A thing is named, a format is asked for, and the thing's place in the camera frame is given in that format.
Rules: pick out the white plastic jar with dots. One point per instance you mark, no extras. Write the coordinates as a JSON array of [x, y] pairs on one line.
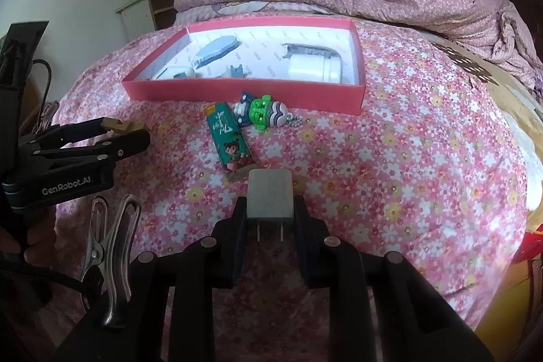
[[314, 69]]

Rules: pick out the small tan wooden piece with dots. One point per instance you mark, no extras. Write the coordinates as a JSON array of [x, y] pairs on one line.
[[118, 125]]

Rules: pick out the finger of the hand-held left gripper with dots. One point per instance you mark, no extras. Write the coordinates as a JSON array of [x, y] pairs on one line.
[[127, 145], [68, 133]]

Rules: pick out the metal spring clip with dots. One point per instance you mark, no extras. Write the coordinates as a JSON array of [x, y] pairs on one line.
[[110, 260]]

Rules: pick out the pink cardboard box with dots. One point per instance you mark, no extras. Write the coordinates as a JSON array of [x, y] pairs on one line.
[[254, 95]]

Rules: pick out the small blue plastic piece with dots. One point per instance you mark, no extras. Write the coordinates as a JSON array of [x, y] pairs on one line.
[[237, 70]]

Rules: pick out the red cloth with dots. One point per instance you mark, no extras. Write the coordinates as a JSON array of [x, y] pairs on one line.
[[535, 243]]

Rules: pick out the light blue brush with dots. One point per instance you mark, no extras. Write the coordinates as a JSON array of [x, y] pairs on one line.
[[214, 50]]

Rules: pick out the beige printed blanket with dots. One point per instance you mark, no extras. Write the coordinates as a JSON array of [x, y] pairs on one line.
[[515, 124]]

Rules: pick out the white charger plug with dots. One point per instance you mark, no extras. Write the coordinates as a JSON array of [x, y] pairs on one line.
[[269, 196]]

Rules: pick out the dark wooden headboard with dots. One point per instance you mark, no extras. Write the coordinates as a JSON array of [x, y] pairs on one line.
[[524, 5]]

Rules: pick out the wooden nightstand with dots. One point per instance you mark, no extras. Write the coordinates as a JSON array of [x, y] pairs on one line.
[[140, 14]]

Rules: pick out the grey plastic plate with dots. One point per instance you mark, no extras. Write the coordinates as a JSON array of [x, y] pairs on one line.
[[312, 48]]

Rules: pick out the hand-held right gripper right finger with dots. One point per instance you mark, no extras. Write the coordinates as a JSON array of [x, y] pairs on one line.
[[305, 256]]

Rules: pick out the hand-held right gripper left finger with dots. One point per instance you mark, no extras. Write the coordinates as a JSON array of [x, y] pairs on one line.
[[238, 251]]

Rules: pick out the person's left hand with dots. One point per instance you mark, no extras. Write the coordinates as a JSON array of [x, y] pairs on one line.
[[38, 230]]

